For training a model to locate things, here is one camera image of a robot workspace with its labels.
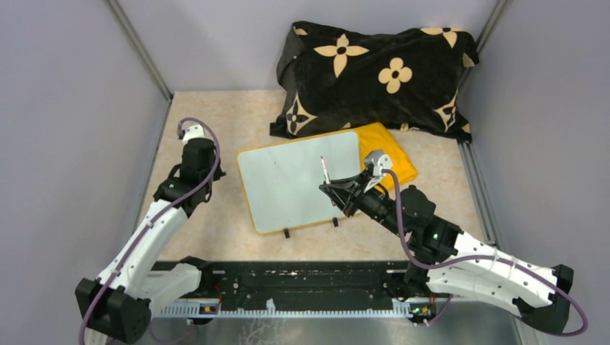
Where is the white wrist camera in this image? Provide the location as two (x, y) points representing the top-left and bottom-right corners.
(364, 149), (393, 180)
(179, 124), (206, 144)

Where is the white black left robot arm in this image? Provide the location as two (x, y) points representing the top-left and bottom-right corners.
(75, 137), (225, 344)

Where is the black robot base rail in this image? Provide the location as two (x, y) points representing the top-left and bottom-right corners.
(102, 259), (530, 321)

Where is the black floral pillow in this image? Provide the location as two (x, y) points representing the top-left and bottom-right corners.
(269, 21), (479, 142)

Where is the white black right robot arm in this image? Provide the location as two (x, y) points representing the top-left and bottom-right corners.
(319, 170), (573, 336)

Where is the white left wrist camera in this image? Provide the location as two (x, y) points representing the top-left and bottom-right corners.
(179, 124), (206, 144)

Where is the red capped white marker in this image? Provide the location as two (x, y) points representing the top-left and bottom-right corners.
(320, 156), (330, 184)

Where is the yellow framed whiteboard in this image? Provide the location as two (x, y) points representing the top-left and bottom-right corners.
(237, 130), (361, 234)

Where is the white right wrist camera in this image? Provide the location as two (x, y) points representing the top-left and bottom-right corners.
(364, 149), (393, 180)

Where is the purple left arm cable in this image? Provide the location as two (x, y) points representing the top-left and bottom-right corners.
(78, 117), (222, 345)

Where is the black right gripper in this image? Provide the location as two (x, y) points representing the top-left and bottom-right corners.
(322, 168), (408, 237)

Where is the yellow zippered fabric pouch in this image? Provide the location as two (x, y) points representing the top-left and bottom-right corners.
(352, 122), (418, 185)

